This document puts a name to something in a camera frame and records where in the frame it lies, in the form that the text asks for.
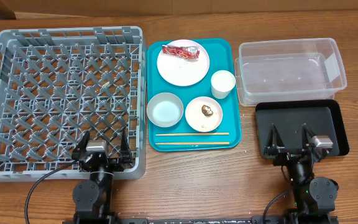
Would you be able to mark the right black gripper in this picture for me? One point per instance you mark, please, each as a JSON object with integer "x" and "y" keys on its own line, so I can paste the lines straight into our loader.
{"x": 293, "y": 155}

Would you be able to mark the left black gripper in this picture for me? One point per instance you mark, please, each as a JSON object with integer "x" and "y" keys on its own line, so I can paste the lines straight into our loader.
{"x": 126, "y": 155}

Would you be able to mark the grey-white shallow bowl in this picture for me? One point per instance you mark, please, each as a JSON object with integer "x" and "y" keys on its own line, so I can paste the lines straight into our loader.
{"x": 165, "y": 110}

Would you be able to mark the brown food scrap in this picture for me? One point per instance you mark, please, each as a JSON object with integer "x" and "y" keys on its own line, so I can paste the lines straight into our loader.
{"x": 207, "y": 111}

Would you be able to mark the pink small bowl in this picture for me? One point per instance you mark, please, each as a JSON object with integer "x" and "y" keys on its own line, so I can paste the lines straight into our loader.
{"x": 197, "y": 120}

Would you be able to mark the red snack wrapper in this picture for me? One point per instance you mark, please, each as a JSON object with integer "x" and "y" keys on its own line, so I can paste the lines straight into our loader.
{"x": 191, "y": 52}

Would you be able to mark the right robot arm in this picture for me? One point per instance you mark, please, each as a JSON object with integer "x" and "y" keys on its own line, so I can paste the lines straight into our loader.
{"x": 314, "y": 196}

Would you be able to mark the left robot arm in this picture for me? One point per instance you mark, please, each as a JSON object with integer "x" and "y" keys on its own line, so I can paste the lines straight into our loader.
{"x": 92, "y": 197}

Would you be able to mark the clear plastic waste bin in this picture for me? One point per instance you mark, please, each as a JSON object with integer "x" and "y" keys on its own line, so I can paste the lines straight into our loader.
{"x": 288, "y": 70}

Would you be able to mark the black rectangular tray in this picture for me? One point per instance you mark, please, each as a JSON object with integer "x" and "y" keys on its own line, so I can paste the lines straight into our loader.
{"x": 323, "y": 117}

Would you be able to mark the teal plastic serving tray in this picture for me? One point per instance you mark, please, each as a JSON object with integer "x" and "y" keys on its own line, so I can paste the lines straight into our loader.
{"x": 220, "y": 58}

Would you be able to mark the upper wooden chopstick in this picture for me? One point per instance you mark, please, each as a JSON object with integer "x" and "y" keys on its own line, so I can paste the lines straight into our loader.
{"x": 194, "y": 134}

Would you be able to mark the grey plastic dish rack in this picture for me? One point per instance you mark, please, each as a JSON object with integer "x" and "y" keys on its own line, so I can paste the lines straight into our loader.
{"x": 56, "y": 84}

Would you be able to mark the white paper cup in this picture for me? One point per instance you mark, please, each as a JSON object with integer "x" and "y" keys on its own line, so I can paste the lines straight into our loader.
{"x": 222, "y": 82}

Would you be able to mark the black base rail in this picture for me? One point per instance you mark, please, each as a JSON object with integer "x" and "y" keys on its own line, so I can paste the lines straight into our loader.
{"x": 252, "y": 220}

